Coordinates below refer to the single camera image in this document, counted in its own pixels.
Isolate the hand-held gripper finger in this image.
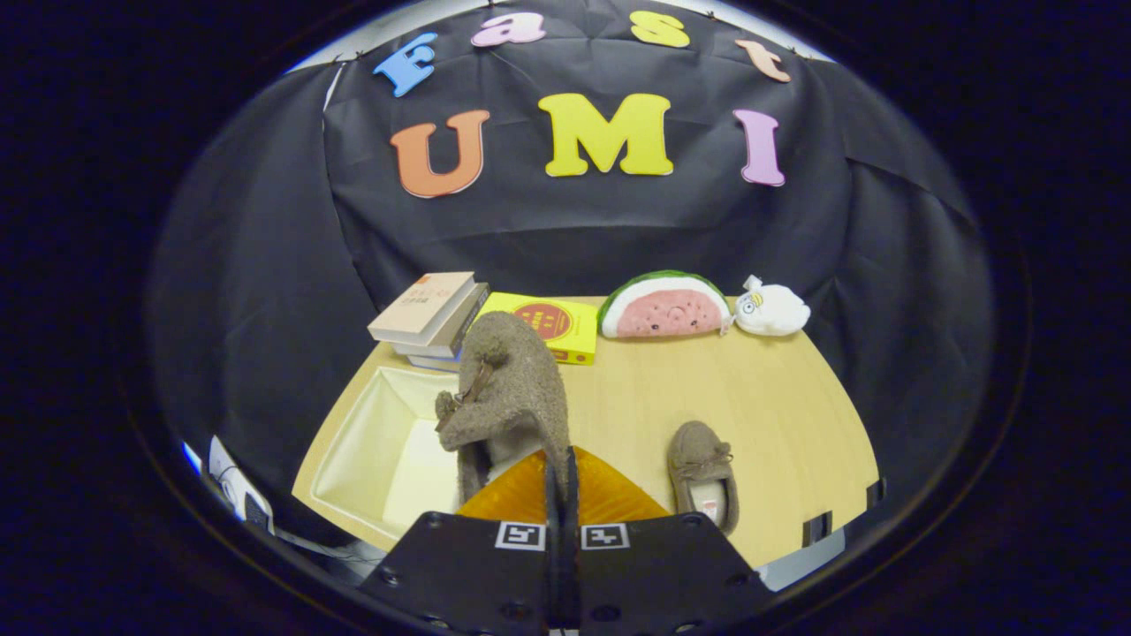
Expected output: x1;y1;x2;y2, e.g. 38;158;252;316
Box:
565;446;774;636
358;446;566;636

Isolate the brown fuzzy slipper shoe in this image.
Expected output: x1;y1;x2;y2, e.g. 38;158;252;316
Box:
433;310;573;506
666;420;741;535

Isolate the cream storage box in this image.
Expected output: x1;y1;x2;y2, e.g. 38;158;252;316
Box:
309;365;465;531

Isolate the yellow book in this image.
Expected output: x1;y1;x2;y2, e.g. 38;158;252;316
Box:
477;291;600;366

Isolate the grey book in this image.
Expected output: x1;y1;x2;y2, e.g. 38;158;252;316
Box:
391;283;490;358

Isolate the watermelon slice plush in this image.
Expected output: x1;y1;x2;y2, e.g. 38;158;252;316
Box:
597;270;734;340

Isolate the beige book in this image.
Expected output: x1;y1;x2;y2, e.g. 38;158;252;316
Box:
368;271;478;345

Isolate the white plush toy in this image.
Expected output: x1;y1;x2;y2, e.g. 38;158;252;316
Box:
732;275;811;337

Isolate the black backdrop cloth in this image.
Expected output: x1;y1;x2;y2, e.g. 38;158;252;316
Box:
146;0;995;531

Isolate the white power strip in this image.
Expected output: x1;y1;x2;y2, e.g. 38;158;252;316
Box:
208;435;275;535

